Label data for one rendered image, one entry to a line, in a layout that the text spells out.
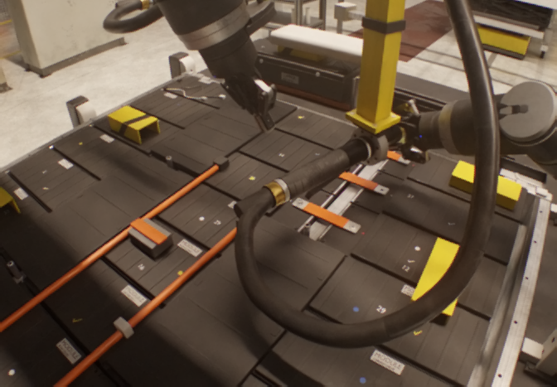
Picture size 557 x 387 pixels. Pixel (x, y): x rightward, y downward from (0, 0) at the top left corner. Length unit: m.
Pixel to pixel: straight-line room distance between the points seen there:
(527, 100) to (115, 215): 0.80
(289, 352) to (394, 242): 0.31
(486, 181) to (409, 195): 0.45
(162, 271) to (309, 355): 0.30
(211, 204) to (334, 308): 0.35
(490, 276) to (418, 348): 0.22
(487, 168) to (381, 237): 0.37
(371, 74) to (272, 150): 0.37
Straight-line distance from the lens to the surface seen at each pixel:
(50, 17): 5.02
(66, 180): 1.06
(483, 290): 0.77
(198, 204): 0.87
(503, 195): 0.95
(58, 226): 0.91
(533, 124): 0.67
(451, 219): 0.88
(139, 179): 0.96
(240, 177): 0.92
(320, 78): 1.24
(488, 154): 0.48
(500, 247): 0.86
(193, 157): 1.00
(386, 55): 0.74
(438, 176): 0.99
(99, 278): 0.78
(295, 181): 0.71
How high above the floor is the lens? 1.56
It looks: 37 degrees down
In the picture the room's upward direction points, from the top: 1 degrees counter-clockwise
